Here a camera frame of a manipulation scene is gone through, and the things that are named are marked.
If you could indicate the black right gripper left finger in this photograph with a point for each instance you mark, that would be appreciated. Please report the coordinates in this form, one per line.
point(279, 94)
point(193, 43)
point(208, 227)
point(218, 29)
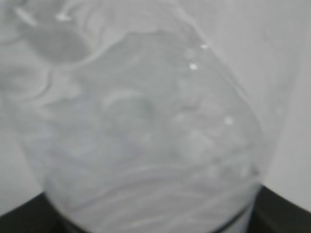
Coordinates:
point(35, 216)

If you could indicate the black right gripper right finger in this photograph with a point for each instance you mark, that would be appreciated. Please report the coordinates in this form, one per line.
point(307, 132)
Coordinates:
point(274, 214)

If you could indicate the clear plastic water bottle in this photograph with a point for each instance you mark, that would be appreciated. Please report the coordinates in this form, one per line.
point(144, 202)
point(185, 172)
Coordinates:
point(150, 116)

